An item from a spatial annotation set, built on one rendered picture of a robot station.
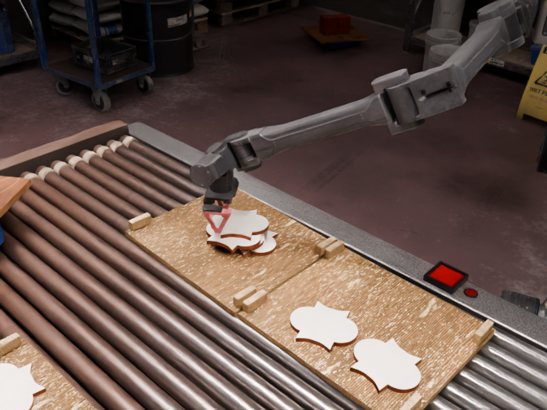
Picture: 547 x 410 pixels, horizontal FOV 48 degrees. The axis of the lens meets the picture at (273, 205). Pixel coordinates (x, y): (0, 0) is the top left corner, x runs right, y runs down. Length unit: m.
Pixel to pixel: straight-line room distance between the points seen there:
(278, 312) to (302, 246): 0.25
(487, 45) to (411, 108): 0.24
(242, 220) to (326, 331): 0.39
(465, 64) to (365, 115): 0.21
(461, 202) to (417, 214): 0.32
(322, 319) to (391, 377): 0.19
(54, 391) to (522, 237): 2.71
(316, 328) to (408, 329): 0.19
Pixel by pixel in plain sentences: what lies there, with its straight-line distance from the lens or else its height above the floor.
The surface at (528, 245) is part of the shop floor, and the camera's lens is 3.42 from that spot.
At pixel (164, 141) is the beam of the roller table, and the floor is 0.92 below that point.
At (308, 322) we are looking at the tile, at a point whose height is 0.95.
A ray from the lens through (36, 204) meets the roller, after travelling 1.79.
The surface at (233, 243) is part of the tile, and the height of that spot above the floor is 0.97.
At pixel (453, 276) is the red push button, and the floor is 0.93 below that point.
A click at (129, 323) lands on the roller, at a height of 0.91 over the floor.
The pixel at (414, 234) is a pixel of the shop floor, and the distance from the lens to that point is 3.29.
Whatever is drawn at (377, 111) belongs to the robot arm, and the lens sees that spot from 1.20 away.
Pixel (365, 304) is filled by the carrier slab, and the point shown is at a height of 0.94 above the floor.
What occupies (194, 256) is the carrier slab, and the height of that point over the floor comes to 0.94.
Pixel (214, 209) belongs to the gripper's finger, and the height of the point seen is 1.06.
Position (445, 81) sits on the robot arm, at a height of 1.43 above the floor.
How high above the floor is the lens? 1.82
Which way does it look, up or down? 32 degrees down
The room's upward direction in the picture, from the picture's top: 2 degrees clockwise
